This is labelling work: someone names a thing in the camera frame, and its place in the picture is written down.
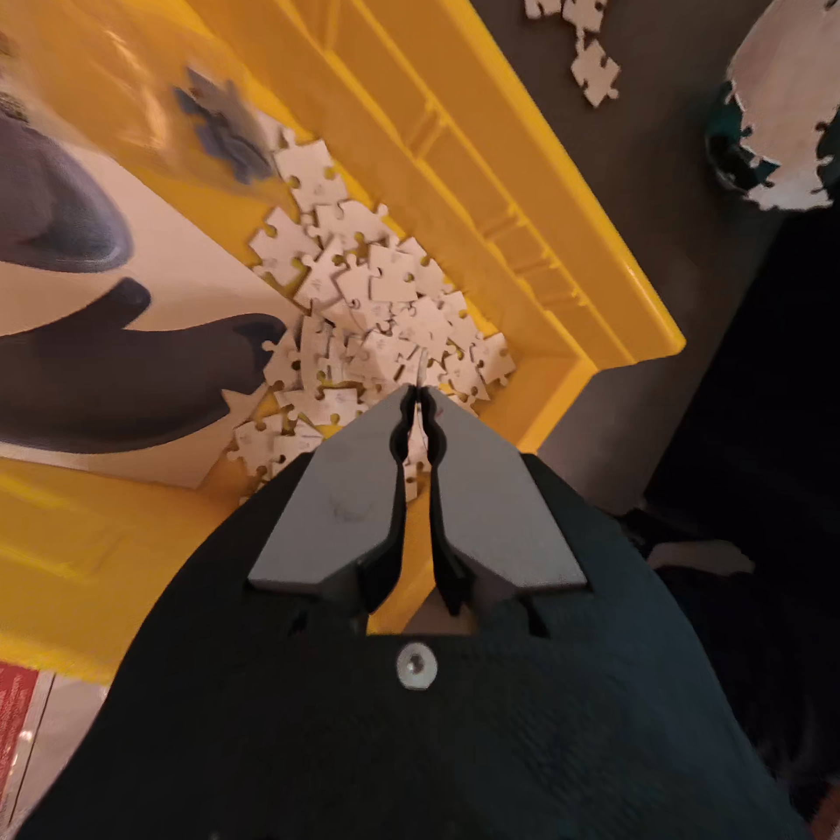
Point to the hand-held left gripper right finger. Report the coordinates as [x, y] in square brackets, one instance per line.
[505, 525]

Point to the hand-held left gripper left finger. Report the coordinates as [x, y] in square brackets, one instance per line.
[341, 518]

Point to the pile of puzzle pieces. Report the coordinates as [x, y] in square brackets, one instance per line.
[387, 289]

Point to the yellow plastic bin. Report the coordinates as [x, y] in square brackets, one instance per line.
[459, 131]

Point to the partly built puzzle ball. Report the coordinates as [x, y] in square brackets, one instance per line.
[781, 85]

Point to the white card with blue shapes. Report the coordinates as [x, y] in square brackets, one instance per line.
[177, 262]

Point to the red label plastic wrapper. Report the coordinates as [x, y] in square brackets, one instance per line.
[16, 709]

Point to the clear plastic bag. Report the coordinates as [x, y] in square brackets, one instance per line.
[98, 65]

